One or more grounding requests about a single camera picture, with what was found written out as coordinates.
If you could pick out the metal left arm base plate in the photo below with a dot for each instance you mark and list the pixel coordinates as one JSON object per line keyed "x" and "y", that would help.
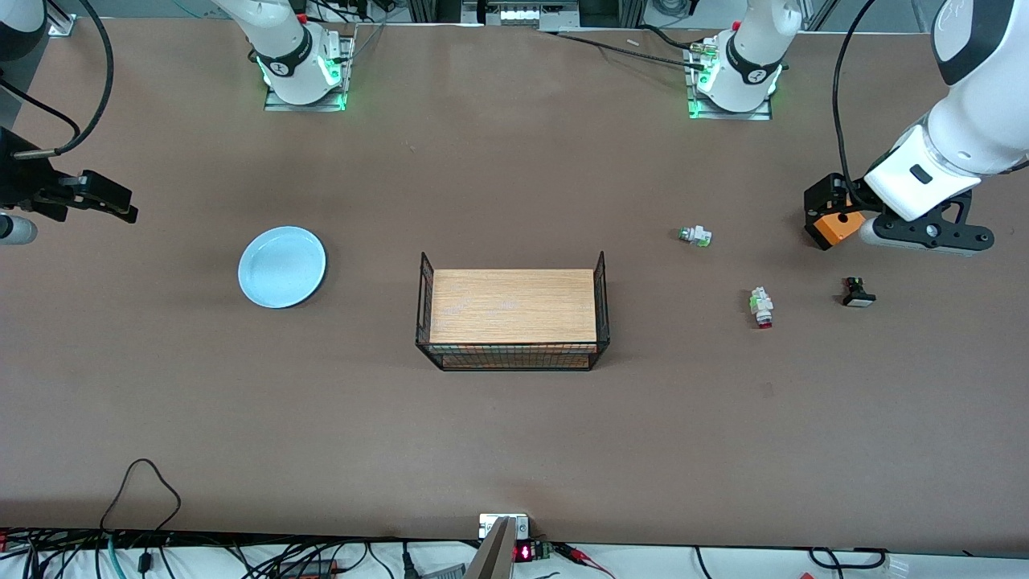
{"x": 756, "y": 116}

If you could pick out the black left camera mount bracket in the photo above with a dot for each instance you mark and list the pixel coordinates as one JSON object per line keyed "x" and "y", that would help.
{"x": 949, "y": 235}

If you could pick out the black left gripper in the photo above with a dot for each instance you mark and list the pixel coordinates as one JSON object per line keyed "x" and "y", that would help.
{"x": 821, "y": 195}

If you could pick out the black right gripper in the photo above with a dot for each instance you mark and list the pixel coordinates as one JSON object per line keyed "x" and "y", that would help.
{"x": 22, "y": 182}

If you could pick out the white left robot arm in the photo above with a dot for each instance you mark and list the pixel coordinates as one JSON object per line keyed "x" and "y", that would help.
{"x": 981, "y": 121}

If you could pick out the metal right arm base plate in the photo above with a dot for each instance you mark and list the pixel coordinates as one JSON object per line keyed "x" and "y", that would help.
{"x": 277, "y": 104}

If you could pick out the light blue round plate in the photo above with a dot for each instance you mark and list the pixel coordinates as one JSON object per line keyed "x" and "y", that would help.
{"x": 281, "y": 267}

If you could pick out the aluminium frame corner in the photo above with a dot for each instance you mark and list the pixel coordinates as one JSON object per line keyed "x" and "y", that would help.
{"x": 63, "y": 26}

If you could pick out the grey metal bar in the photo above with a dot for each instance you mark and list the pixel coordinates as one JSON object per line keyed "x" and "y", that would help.
{"x": 492, "y": 555}

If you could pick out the red led display module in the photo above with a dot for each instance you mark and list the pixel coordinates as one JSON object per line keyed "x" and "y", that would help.
{"x": 530, "y": 552}

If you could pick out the black push button switch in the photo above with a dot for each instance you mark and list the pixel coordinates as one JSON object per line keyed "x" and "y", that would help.
{"x": 858, "y": 296}

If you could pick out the orange box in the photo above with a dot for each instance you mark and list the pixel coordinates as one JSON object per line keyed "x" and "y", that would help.
{"x": 836, "y": 227}

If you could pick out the silver camera mount block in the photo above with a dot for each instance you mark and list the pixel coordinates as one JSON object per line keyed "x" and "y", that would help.
{"x": 486, "y": 524}

